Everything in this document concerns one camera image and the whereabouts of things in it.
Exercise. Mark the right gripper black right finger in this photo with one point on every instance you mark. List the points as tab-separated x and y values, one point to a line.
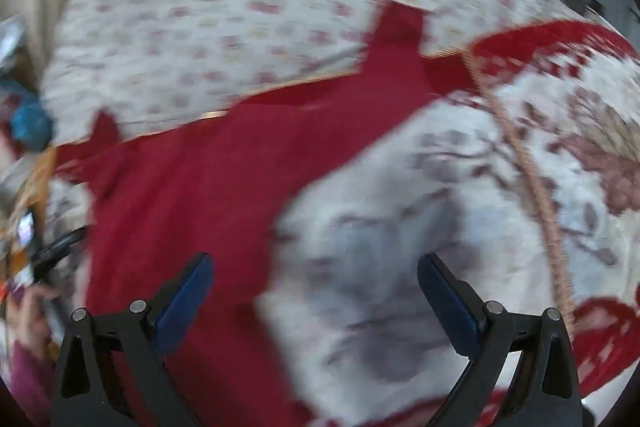
544	389

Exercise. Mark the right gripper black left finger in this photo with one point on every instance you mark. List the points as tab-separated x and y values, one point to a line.
87	390

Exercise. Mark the dark red garment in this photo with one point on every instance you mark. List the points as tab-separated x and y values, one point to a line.
217	185

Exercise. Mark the person's left hand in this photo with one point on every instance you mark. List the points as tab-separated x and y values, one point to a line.
27	318

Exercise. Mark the orange checkered plush mat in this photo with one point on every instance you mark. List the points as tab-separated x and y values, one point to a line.
34	191

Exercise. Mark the blue plastic bag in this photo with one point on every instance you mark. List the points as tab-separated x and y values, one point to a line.
31	127

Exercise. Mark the red and white floral blanket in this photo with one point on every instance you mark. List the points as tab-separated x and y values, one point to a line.
526	185

